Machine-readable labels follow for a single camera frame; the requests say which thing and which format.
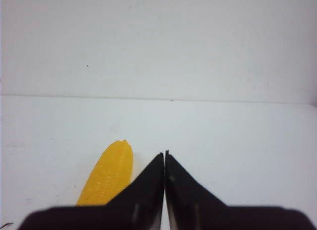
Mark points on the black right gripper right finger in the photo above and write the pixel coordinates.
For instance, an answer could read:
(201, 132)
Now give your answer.
(192, 207)

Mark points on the yellow toy corn cob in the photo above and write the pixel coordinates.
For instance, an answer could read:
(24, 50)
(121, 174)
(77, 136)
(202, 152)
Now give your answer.
(110, 175)

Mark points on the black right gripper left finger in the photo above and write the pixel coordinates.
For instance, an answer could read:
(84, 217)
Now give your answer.
(137, 207)

